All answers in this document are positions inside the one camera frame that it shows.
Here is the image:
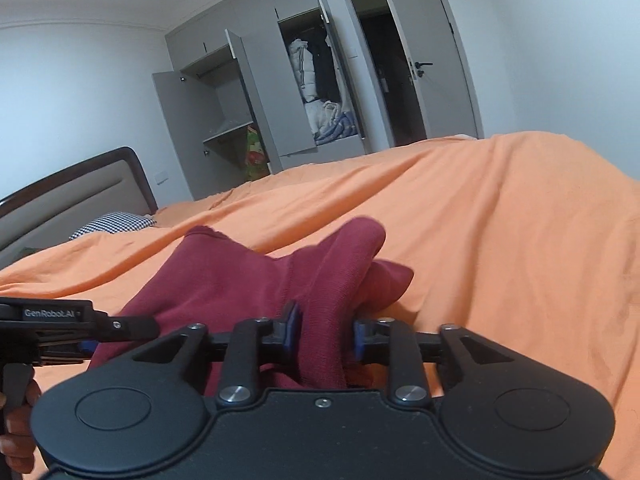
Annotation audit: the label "maroon red garment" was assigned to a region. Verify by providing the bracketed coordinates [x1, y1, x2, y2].
[122, 218, 413, 389]

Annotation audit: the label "pile of white blue clothes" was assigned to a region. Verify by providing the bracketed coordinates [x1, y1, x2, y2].
[304, 100, 359, 145]

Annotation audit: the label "dark hanging clothes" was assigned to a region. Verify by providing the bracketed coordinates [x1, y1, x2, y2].
[306, 27, 342, 103]

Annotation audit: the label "person's left hand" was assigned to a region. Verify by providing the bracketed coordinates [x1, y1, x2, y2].
[1, 379, 41, 474]

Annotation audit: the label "dark brown padded headboard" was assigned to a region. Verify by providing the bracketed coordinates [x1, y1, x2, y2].
[1, 146, 158, 268]

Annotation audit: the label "checkered blue white pillow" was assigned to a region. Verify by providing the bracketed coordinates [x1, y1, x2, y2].
[70, 211, 156, 240]

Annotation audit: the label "colourful bag in wardrobe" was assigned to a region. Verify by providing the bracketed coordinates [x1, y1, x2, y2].
[245, 126, 270, 181]

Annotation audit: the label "orange bed sheet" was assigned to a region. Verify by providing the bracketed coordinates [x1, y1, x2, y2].
[1, 132, 639, 479]

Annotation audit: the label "grey room door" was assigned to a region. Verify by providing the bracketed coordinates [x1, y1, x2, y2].
[387, 0, 480, 138]

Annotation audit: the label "grey wardrobe with open doors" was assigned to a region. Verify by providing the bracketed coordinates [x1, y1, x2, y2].
[153, 0, 367, 200]

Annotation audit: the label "white hanging jacket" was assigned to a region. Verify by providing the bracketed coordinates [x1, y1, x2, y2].
[288, 39, 318, 102]

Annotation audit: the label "white wall socket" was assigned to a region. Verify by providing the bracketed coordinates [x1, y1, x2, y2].
[154, 170, 168, 185]

